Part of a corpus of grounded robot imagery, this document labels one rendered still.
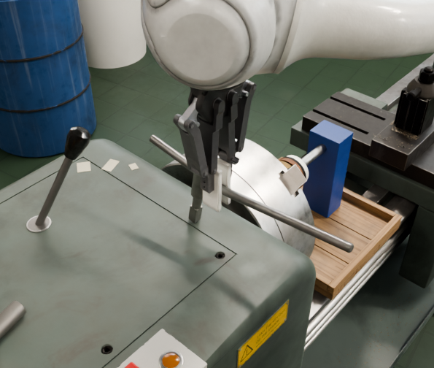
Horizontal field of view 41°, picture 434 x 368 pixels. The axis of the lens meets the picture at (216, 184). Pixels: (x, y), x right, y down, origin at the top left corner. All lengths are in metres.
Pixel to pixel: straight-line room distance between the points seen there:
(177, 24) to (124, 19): 3.41
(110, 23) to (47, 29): 0.98
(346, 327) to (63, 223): 0.99
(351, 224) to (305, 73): 2.53
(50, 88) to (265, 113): 1.24
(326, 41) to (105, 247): 0.49
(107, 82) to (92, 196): 2.90
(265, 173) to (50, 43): 2.02
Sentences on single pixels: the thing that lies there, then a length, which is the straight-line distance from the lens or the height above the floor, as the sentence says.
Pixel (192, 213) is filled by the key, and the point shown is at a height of 1.28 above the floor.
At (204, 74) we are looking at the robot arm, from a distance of 0.43.
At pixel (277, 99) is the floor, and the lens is 3.59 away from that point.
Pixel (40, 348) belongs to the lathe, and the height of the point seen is 1.26.
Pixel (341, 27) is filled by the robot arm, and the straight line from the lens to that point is 0.49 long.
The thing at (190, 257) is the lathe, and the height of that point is 1.26.
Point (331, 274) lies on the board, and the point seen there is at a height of 0.88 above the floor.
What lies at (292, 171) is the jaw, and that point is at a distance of 1.08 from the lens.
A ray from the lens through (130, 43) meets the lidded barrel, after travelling 3.93.
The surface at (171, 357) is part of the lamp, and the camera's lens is 0.72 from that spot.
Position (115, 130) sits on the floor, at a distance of 3.34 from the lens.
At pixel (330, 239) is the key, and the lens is 0.71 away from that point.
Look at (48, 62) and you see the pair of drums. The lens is 2.95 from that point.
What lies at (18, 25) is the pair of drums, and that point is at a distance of 2.85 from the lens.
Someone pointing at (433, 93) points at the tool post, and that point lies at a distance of 1.51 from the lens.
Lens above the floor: 1.86
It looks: 40 degrees down
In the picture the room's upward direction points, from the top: straight up
